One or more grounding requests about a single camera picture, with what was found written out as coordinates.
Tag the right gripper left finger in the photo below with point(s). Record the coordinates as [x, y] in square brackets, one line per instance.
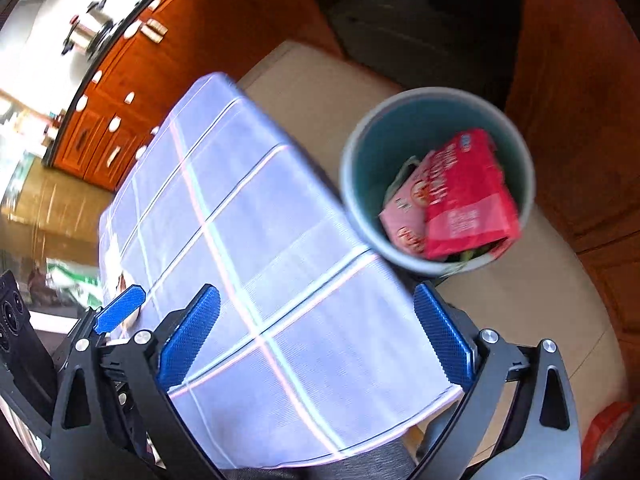
[154, 361]

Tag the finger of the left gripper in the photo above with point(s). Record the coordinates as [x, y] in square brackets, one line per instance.
[120, 308]

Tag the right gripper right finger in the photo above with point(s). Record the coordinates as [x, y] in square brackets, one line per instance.
[516, 418]

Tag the red snack wrapper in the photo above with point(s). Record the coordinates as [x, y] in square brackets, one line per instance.
[468, 204]

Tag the pink snack box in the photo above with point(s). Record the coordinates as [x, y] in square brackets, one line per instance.
[403, 215]

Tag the wooden kitchen cabinet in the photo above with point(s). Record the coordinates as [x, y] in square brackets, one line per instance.
[153, 59]

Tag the green white plastic bag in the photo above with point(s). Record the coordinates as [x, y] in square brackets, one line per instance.
[75, 281]

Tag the blue checkered tablecloth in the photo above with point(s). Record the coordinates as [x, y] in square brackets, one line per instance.
[317, 353]

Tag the black built-in oven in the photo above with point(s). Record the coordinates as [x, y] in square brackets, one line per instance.
[465, 44]

